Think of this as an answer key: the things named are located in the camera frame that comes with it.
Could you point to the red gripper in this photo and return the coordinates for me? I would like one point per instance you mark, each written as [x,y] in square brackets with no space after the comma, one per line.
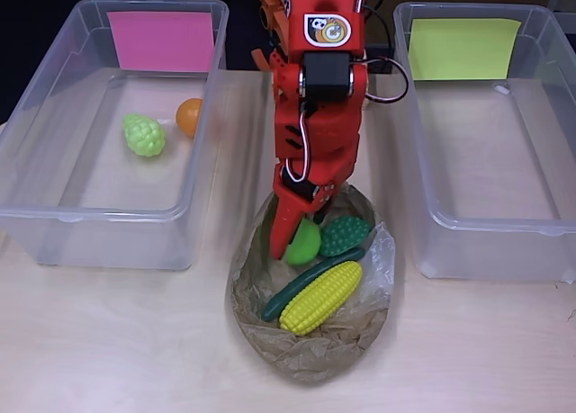
[293,202]

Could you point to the green toy apple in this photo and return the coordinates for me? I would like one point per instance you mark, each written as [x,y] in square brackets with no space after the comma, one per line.
[306,246]

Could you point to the dark green bumpy toy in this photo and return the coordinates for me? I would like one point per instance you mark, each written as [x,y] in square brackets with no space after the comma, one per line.
[344,235]

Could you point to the dark green toy cucumber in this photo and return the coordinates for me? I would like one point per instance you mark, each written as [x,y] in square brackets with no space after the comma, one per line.
[288,293]

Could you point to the yellow toy corn cob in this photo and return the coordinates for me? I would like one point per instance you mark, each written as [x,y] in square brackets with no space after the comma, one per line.
[319,300]

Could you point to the toy orange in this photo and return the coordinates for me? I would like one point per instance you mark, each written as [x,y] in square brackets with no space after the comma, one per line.
[189,116]

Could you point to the light green toy grapes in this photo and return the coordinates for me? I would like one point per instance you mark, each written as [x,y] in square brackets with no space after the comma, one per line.
[144,136]

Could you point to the red robot arm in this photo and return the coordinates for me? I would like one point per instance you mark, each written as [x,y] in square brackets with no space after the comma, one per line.
[333,134]

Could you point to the clear plastic bin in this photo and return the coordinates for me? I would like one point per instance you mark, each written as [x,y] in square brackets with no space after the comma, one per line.
[495,226]
[112,215]

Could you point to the crumpled brown paper bag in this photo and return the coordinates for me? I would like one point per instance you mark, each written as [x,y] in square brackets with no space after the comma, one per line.
[315,354]

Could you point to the plastic table clamp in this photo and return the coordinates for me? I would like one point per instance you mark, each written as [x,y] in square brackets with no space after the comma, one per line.
[270,17]

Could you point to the pink sticky note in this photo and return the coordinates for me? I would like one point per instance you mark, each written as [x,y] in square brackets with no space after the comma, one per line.
[162,42]

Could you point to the yellow sticky note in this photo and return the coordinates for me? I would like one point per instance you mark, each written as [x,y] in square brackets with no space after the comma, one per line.
[463,48]

